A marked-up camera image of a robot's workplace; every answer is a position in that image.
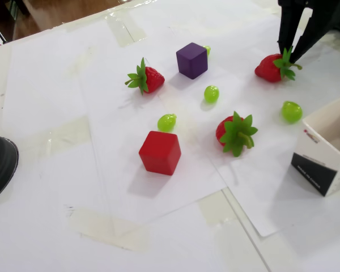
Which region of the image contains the red strawberry with curved stem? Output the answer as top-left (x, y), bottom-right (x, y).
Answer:
top-left (254, 46), bottom-right (303, 83)

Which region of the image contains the white and black paper box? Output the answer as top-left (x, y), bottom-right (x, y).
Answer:
top-left (290, 93), bottom-right (340, 197)

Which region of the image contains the purple wooden cube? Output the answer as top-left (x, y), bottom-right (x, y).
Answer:
top-left (176, 42), bottom-right (209, 80)

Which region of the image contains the black round stand base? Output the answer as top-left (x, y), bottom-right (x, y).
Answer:
top-left (0, 133), bottom-right (20, 203)

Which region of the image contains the red strawberry with straight stem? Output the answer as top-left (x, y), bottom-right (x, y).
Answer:
top-left (124, 57), bottom-right (165, 96)

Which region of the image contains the black gripper with plate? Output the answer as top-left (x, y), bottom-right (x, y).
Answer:
top-left (277, 0), bottom-right (340, 62)

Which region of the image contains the red strawberry with spread leaves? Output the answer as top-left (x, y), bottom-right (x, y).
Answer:
top-left (215, 110), bottom-right (258, 158)

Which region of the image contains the red wooden cube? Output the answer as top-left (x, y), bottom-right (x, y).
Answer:
top-left (138, 130), bottom-right (182, 176)

